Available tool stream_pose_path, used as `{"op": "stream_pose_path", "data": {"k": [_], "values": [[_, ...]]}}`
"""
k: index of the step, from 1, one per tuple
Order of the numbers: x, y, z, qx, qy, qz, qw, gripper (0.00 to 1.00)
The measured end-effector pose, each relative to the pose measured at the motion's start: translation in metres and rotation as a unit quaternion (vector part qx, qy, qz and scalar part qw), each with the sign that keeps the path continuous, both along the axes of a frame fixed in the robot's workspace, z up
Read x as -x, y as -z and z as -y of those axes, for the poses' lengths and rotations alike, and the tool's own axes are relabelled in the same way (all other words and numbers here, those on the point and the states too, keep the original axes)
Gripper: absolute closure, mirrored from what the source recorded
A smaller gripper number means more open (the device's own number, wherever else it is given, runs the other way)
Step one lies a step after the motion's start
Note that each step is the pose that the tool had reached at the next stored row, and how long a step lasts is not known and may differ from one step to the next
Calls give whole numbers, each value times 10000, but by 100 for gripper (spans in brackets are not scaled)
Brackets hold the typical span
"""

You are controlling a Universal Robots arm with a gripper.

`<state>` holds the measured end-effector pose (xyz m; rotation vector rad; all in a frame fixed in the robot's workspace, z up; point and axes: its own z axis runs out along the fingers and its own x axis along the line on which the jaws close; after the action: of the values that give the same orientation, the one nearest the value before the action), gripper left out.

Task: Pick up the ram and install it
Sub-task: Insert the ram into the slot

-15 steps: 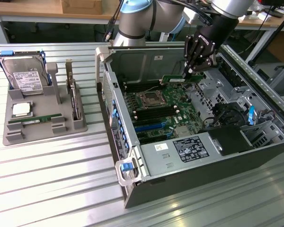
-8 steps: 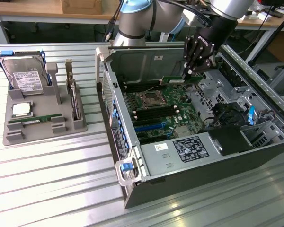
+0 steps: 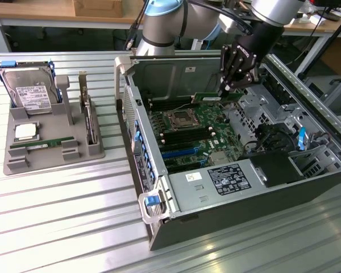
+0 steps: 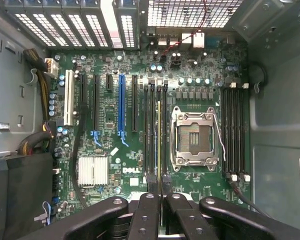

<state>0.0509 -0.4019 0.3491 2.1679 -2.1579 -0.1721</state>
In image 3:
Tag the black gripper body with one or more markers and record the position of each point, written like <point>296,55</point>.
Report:
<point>258,42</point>

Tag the green RAM stick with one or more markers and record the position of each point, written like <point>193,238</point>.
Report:
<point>42,144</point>
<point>208,98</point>

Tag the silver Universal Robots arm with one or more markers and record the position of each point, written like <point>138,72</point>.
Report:
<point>159,25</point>

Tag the black RAM slot bank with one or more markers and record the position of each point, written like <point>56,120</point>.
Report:
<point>187,135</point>
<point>170,103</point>

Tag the green motherboard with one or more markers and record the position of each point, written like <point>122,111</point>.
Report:
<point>213,133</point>

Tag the black tripod pole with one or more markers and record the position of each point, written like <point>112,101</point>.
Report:
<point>326,42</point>

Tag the CPU socket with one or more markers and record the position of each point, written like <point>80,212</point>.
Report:
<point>181,119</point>

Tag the black monitor stand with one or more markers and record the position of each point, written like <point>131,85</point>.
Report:
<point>329,12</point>

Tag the blue expansion slot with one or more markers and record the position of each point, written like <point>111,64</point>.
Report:
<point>180,153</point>

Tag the grey power supply unit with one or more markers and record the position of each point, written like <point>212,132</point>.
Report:
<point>204,185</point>

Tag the open black PC case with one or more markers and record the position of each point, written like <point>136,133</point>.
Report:
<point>216,216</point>

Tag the brown cardboard box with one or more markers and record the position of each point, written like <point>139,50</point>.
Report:
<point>98,7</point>

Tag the blue case latch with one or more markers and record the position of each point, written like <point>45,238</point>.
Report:
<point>151,200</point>

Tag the grey parts rack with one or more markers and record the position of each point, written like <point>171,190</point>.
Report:
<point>54,153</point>

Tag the hard disk in blue caddy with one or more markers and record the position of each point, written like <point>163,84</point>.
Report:
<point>28,88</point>

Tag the silver CPU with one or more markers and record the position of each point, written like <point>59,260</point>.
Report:
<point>27,131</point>

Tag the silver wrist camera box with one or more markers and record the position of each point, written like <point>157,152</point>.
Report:
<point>230,22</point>

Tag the wooden desk with white frame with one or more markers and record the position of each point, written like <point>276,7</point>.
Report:
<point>324,28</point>
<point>45,15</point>

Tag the graphics card with metal bracket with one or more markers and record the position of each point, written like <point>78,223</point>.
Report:
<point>88,113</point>

